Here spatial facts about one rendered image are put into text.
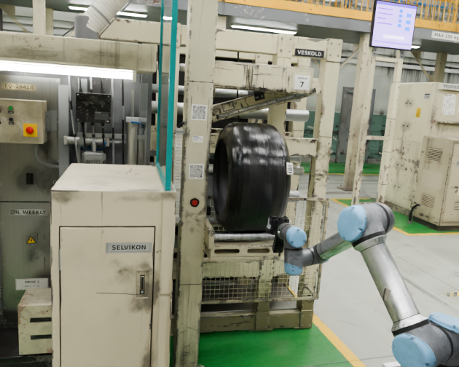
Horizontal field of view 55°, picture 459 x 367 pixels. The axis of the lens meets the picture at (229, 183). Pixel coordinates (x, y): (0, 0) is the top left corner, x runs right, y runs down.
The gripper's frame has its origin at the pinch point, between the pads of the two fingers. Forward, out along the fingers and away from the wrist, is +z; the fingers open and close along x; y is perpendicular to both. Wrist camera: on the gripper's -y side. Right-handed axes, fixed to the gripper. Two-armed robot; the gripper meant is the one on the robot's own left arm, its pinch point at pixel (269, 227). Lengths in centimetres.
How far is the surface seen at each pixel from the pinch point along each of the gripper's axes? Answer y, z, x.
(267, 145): 38.3, 7.3, 0.6
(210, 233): -5.2, 14.2, 25.5
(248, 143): 39.3, 8.1, 10.2
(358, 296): -84, 141, -128
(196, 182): 19.0, 22.7, 32.1
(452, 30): 280, 545, -525
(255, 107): 61, 57, -7
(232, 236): -7.5, 18.3, 13.9
